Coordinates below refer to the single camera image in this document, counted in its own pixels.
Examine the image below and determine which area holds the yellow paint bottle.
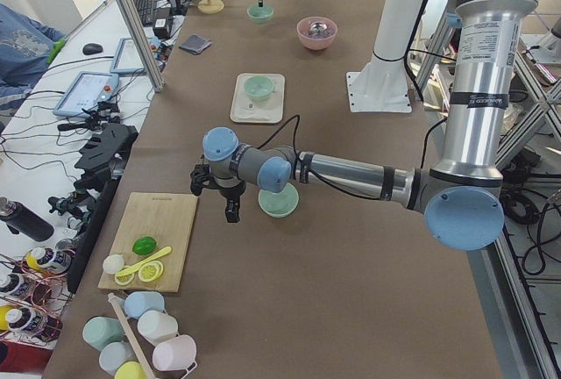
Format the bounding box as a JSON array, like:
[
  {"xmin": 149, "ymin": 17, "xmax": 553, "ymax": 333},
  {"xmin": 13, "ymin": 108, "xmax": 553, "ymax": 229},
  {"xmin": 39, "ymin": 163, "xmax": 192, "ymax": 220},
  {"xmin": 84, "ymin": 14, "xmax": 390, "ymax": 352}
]
[{"xmin": 28, "ymin": 247, "xmax": 72, "ymax": 275}]

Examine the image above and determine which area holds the white cup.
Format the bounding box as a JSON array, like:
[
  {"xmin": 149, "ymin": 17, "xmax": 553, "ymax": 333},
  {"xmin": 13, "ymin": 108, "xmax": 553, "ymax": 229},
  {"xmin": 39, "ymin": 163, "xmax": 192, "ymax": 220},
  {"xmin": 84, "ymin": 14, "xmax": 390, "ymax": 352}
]
[{"xmin": 137, "ymin": 310, "xmax": 179, "ymax": 346}]

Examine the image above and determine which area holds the black gripper tool rack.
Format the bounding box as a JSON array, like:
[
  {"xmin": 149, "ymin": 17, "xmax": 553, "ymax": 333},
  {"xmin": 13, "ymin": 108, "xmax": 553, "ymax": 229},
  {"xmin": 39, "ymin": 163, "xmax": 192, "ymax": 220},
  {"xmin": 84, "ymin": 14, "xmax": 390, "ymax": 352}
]
[{"xmin": 48, "ymin": 123, "xmax": 138, "ymax": 294}]

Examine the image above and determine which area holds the white toy garlic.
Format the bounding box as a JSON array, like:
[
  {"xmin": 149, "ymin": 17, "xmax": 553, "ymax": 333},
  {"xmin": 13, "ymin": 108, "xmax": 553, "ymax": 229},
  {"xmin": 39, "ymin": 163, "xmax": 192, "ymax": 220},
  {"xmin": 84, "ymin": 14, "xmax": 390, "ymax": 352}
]
[{"xmin": 103, "ymin": 254, "xmax": 125, "ymax": 275}]

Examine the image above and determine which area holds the grey folded cloth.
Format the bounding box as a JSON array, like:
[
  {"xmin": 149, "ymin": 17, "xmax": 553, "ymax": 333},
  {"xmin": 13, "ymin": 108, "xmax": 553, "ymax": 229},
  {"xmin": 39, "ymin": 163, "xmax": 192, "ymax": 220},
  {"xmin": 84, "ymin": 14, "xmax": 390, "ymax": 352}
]
[{"xmin": 179, "ymin": 34, "xmax": 212, "ymax": 55}]

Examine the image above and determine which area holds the round wooden stand base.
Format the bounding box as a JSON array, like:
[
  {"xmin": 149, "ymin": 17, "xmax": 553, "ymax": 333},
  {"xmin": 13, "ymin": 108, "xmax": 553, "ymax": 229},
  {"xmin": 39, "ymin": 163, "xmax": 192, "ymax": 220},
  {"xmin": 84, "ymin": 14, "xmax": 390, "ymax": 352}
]
[{"xmin": 197, "ymin": 0, "xmax": 224, "ymax": 15}]

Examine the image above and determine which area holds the black keyboard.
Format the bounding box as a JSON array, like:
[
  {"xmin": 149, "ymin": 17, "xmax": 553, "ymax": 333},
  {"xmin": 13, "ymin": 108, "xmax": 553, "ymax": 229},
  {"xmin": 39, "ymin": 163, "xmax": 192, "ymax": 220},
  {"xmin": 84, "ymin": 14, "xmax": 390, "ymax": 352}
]
[{"xmin": 132, "ymin": 0, "xmax": 157, "ymax": 26}]

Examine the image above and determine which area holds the black power adapter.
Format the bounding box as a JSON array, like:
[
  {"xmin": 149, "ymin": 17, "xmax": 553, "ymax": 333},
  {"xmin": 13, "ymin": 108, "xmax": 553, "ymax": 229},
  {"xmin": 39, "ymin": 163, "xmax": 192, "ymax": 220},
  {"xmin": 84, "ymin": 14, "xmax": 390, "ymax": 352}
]
[{"xmin": 152, "ymin": 18, "xmax": 173, "ymax": 39}]

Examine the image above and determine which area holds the person in blue shirt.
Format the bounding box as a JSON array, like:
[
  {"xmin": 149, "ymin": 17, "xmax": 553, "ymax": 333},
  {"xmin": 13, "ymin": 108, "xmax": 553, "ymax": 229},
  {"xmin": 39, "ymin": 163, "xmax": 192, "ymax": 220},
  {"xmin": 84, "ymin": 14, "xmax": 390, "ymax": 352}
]
[{"xmin": 1, "ymin": 4, "xmax": 65, "ymax": 111}]

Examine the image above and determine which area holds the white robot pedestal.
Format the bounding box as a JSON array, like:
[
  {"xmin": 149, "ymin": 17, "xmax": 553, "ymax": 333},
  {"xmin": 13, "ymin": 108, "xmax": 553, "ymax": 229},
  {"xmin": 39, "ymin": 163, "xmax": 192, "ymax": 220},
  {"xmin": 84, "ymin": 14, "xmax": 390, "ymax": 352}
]
[{"xmin": 346, "ymin": 0, "xmax": 423, "ymax": 113}]

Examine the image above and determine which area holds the green toy lime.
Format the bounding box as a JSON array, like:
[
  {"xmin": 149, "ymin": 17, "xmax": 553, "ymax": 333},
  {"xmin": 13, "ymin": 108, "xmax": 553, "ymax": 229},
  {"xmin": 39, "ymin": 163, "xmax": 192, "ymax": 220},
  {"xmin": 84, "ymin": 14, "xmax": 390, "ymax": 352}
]
[{"xmin": 131, "ymin": 236, "xmax": 157, "ymax": 255}]

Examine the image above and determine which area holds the right toy lemon slice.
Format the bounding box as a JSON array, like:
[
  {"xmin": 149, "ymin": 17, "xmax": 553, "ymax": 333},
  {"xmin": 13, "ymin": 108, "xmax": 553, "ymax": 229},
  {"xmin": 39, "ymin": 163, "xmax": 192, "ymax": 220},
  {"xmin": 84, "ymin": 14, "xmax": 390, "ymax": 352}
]
[{"xmin": 138, "ymin": 260, "xmax": 164, "ymax": 282}]

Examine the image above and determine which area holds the pink bowl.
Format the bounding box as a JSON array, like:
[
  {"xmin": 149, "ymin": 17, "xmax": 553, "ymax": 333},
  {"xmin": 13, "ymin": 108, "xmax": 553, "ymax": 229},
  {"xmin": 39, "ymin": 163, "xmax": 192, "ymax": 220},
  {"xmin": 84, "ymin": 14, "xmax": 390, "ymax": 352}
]
[{"xmin": 296, "ymin": 17, "xmax": 337, "ymax": 51}]

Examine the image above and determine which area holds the aluminium frame post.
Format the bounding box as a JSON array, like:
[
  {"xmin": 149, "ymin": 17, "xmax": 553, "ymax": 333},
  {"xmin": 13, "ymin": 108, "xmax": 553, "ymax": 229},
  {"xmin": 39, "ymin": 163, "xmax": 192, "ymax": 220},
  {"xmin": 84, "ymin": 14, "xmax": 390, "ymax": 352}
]
[{"xmin": 116, "ymin": 0, "xmax": 164, "ymax": 93}]

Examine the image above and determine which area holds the bamboo cutting board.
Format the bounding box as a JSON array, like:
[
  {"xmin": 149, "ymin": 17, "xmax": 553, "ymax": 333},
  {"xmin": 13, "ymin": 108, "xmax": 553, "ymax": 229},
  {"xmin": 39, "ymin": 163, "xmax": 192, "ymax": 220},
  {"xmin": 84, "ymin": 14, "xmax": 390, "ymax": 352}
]
[{"xmin": 98, "ymin": 192, "xmax": 198, "ymax": 293}]

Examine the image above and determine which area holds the left toy lemon slice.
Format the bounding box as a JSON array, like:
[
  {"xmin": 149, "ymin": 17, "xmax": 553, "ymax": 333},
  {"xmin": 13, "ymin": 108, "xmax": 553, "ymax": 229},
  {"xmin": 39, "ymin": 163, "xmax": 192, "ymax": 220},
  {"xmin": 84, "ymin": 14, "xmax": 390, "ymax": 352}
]
[{"xmin": 113, "ymin": 273, "xmax": 135, "ymax": 286}]

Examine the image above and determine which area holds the pink cup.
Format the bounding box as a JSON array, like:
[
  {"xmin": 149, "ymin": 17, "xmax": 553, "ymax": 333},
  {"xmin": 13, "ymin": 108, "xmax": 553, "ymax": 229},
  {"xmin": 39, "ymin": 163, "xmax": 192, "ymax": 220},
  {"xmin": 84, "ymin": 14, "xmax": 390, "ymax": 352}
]
[{"xmin": 153, "ymin": 334, "xmax": 197, "ymax": 372}]

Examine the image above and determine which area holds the black computer mouse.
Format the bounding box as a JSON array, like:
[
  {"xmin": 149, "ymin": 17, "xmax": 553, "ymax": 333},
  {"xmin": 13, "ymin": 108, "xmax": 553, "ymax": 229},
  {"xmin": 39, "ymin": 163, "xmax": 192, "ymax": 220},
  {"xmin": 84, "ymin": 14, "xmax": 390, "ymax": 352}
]
[{"xmin": 82, "ymin": 43, "xmax": 103, "ymax": 55}]

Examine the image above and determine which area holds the cream plastic tray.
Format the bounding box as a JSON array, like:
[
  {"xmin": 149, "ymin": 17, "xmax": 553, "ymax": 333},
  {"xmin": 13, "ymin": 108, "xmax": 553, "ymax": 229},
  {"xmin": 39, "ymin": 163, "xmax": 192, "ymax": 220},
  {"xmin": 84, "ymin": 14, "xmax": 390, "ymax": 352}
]
[{"xmin": 230, "ymin": 73, "xmax": 285, "ymax": 125}]

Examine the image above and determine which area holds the light blue cup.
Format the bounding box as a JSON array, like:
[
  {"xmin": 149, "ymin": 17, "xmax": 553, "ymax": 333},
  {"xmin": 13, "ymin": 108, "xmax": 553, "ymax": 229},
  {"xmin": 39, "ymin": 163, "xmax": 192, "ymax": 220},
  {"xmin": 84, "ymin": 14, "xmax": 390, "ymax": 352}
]
[{"xmin": 124, "ymin": 291, "xmax": 165, "ymax": 318}]

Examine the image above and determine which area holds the green bowl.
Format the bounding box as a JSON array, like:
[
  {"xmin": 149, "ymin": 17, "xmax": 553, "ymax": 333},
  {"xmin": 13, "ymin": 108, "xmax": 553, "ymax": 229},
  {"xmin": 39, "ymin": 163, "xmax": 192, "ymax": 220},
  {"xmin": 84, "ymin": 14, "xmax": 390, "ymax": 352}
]
[
  {"xmin": 258, "ymin": 182, "xmax": 299, "ymax": 218},
  {"xmin": 246, "ymin": 4, "xmax": 274, "ymax": 25},
  {"xmin": 244, "ymin": 75, "xmax": 277, "ymax": 102}
]

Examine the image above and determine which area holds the green bowl on tray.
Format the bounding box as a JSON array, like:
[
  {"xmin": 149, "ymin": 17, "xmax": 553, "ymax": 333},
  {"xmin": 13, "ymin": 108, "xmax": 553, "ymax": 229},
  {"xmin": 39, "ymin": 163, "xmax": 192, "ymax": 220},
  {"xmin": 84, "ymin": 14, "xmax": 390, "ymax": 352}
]
[{"xmin": 244, "ymin": 75, "xmax": 277, "ymax": 102}]

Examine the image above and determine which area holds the teach pendant tablet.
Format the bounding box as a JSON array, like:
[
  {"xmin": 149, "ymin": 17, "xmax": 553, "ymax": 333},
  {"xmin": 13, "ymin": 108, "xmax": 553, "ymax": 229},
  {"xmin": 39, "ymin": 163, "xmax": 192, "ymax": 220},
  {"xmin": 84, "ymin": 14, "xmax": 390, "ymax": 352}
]
[
  {"xmin": 52, "ymin": 72, "xmax": 119, "ymax": 118},
  {"xmin": 110, "ymin": 38, "xmax": 146, "ymax": 76}
]

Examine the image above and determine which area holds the far teach pendant tablet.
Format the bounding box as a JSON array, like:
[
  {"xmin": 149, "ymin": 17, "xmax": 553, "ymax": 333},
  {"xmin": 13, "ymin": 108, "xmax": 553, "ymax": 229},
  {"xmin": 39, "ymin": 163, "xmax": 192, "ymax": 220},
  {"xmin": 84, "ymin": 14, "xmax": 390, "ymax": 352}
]
[{"xmin": 110, "ymin": 38, "xmax": 146, "ymax": 76}]

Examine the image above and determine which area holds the copper wire bottle rack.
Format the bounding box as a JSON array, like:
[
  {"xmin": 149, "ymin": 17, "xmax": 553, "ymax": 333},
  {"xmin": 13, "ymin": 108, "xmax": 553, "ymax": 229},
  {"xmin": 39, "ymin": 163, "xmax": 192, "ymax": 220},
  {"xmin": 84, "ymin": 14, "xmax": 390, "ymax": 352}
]
[{"xmin": 1, "ymin": 253, "xmax": 73, "ymax": 347}]

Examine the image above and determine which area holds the yellow plastic knife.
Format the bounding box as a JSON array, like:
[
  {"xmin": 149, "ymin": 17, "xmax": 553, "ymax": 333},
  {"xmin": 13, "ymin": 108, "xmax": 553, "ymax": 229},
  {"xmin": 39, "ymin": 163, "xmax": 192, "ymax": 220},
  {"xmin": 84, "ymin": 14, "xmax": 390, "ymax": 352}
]
[{"xmin": 116, "ymin": 246, "xmax": 173, "ymax": 276}]

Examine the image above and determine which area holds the toy lemon slice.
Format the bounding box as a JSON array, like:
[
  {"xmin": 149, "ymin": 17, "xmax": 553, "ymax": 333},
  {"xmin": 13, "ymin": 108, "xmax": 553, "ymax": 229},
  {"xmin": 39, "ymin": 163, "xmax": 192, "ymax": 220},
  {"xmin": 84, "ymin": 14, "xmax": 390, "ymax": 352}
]
[
  {"xmin": 138, "ymin": 260, "xmax": 164, "ymax": 282},
  {"xmin": 113, "ymin": 273, "xmax": 135, "ymax": 286}
]

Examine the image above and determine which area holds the near teach pendant tablet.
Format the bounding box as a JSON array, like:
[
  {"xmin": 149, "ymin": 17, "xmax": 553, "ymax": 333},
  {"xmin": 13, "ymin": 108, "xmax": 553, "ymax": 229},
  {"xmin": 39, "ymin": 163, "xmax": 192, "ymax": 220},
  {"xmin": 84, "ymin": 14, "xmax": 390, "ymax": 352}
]
[{"xmin": 52, "ymin": 72, "xmax": 119, "ymax": 118}]

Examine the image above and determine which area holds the yellow cup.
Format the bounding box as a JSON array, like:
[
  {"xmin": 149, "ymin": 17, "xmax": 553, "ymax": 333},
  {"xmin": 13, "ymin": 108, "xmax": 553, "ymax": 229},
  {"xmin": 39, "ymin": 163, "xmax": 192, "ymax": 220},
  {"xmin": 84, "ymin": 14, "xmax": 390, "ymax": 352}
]
[{"xmin": 114, "ymin": 361, "xmax": 147, "ymax": 379}]

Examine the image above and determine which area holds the grey blue cup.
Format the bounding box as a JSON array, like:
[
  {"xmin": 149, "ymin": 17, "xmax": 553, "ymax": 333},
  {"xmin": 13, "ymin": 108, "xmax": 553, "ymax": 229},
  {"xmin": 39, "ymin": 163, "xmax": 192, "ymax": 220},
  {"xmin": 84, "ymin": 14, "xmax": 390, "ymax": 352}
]
[{"xmin": 98, "ymin": 341, "xmax": 136, "ymax": 376}]

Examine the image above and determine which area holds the mint green cup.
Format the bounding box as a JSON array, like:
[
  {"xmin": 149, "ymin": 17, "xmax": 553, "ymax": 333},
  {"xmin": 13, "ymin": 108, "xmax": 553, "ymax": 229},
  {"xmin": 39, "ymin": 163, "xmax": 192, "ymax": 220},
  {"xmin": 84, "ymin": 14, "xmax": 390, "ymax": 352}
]
[{"xmin": 82, "ymin": 317, "xmax": 124, "ymax": 351}]

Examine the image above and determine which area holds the metal object in pink bowl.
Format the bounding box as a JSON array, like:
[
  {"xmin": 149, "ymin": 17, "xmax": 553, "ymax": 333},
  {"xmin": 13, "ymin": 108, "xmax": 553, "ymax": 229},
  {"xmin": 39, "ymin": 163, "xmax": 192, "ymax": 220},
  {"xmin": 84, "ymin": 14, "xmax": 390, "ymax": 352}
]
[{"xmin": 306, "ymin": 21, "xmax": 332, "ymax": 39}]

